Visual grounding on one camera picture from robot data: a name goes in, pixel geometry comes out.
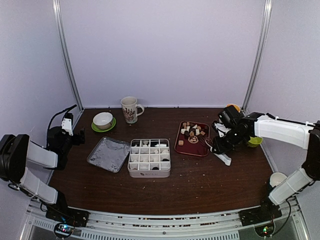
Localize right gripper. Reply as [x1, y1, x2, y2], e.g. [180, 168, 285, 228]
[213, 127, 247, 154]

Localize white handled tongs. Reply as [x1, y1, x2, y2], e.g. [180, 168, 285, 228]
[199, 136, 232, 166]

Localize bunny tin lid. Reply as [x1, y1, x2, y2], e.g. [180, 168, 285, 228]
[87, 137, 131, 173]

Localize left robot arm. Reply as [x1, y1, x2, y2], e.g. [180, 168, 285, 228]
[0, 108, 85, 222]

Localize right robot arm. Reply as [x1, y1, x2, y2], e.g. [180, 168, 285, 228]
[205, 105, 320, 221]

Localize red chocolate tray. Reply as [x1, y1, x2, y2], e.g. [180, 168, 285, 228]
[174, 121, 210, 157]

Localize yellow inside floral mug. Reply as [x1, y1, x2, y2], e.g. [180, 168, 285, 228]
[226, 103, 241, 113]

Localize green small bowl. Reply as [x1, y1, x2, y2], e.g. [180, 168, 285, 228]
[246, 136, 263, 148]

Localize green saucer plate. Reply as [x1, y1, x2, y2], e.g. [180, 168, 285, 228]
[91, 117, 117, 133]

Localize white ceramic bowl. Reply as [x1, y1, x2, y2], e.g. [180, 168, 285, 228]
[93, 112, 113, 130]

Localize white cup near base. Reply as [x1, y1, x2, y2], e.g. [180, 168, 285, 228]
[268, 172, 287, 189]

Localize seashell coral mug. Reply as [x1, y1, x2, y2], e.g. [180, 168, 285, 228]
[120, 96, 145, 124]

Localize tin box with dividers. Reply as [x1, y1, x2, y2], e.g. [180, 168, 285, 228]
[127, 138, 171, 178]

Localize front aluminium rail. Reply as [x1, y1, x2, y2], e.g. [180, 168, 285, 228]
[19, 194, 311, 240]

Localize left aluminium frame post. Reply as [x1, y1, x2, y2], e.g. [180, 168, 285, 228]
[52, 0, 84, 112]

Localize aluminium frame post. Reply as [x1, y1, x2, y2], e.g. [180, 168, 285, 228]
[52, 0, 84, 112]
[242, 0, 273, 113]

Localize right aluminium frame post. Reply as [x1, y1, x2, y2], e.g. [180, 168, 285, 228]
[242, 0, 273, 113]

